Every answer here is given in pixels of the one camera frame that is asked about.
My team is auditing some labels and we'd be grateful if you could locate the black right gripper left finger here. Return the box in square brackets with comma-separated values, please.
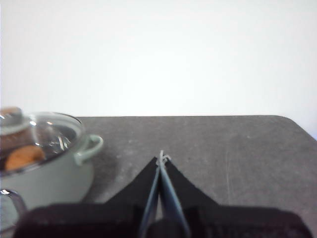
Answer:
[105, 156, 162, 238]

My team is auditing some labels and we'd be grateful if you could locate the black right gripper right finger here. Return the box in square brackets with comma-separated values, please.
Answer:
[160, 156, 221, 238]

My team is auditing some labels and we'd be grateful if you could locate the glass lid with green knob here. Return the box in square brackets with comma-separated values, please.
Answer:
[0, 106, 85, 175]

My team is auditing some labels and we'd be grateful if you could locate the brown potato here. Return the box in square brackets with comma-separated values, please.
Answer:
[5, 145, 47, 171]

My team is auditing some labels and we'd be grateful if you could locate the pale green electric cooking pot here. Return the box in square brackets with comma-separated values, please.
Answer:
[0, 133, 105, 238]

